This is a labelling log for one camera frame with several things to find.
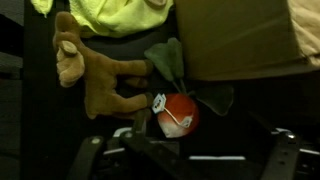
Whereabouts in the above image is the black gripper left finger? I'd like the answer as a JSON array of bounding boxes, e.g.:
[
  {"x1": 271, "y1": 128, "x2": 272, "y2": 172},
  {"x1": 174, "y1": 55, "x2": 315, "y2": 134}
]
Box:
[{"x1": 120, "y1": 109, "x2": 187, "y2": 180}]

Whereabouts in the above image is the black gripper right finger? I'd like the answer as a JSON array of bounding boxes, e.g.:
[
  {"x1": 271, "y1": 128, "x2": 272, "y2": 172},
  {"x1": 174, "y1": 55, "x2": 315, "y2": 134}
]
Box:
[{"x1": 260, "y1": 128, "x2": 300, "y2": 180}]

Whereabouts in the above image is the brown plush moose toy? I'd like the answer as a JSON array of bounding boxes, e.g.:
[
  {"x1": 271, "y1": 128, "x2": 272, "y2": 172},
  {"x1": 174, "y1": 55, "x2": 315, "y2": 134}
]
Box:
[{"x1": 53, "y1": 11, "x2": 153, "y2": 120}]

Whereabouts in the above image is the yellow microfiber cloth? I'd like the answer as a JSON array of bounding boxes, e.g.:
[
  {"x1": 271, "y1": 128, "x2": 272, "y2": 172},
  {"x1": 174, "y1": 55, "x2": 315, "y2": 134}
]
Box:
[{"x1": 30, "y1": 0, "x2": 175, "y2": 39}]

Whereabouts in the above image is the large cardboard box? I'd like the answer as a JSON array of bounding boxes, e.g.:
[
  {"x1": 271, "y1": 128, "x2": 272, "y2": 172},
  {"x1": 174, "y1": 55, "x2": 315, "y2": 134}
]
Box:
[{"x1": 174, "y1": 0, "x2": 320, "y2": 81}]

